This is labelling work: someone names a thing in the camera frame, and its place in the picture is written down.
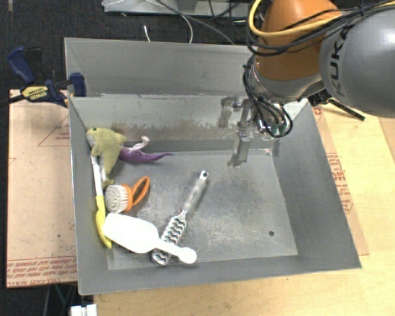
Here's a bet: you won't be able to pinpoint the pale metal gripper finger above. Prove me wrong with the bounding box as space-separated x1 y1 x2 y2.
227 132 252 170
218 96 236 128

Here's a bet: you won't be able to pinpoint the grey metal bin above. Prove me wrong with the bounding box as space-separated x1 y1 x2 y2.
64 37 363 296

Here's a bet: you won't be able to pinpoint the purple toy lizard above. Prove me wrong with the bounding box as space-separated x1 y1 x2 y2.
118 135 174 165

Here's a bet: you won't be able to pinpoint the yellow-green plush fish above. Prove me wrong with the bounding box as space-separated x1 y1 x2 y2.
85 126 128 188

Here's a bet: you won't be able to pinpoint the white plastic hairbrush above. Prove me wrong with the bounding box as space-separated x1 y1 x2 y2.
102 212 198 265

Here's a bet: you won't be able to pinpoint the white and yellow long brush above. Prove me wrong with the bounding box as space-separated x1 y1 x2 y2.
90 154 113 250

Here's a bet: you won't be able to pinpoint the brown cardboard board, red print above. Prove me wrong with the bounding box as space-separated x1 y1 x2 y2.
6 89 371 289

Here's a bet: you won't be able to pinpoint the orange-handled white bristle brush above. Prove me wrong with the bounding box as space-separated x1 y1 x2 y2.
103 175 151 215

